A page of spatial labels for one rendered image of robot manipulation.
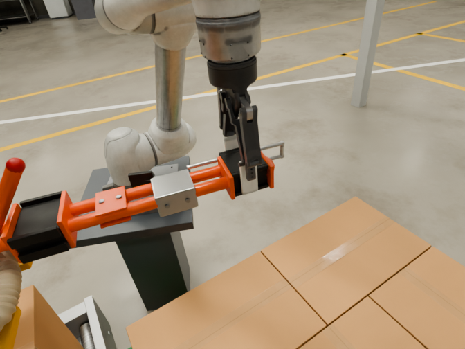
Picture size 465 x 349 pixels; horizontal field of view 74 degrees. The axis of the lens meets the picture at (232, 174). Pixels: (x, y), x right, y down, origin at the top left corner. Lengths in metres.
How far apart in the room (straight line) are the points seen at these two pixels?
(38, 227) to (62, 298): 1.70
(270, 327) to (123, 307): 1.07
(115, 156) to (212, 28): 0.94
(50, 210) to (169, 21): 0.61
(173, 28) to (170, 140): 0.49
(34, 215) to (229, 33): 0.41
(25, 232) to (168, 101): 0.76
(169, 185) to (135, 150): 0.77
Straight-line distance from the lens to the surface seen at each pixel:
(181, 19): 0.99
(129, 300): 2.04
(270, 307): 1.23
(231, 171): 0.54
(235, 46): 0.44
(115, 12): 0.84
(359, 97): 3.87
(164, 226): 1.26
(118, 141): 1.30
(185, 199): 0.54
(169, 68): 1.10
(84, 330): 1.35
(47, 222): 0.57
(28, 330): 0.92
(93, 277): 2.25
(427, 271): 1.46
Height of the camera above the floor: 1.61
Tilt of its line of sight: 36 degrees down
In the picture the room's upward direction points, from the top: 6 degrees counter-clockwise
